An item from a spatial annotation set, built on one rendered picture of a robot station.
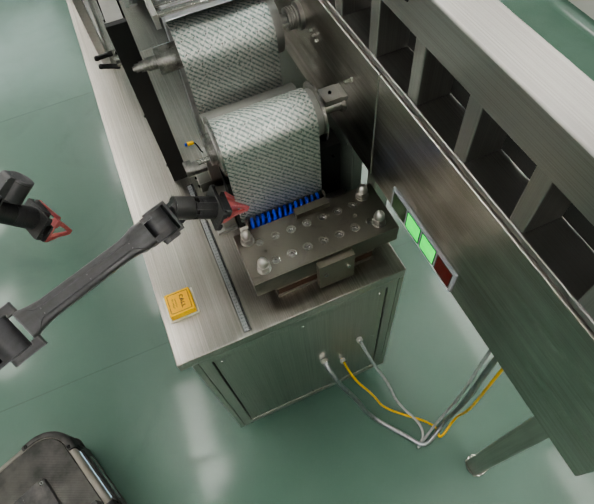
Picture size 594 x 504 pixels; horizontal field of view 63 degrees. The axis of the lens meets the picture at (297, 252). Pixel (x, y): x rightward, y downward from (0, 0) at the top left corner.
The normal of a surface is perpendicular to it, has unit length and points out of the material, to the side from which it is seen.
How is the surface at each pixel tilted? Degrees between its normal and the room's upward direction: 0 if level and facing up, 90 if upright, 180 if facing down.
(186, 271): 0
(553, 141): 90
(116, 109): 0
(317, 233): 0
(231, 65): 92
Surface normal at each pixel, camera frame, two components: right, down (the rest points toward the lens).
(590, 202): -0.92, 0.37
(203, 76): 0.40, 0.79
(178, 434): -0.07, -0.52
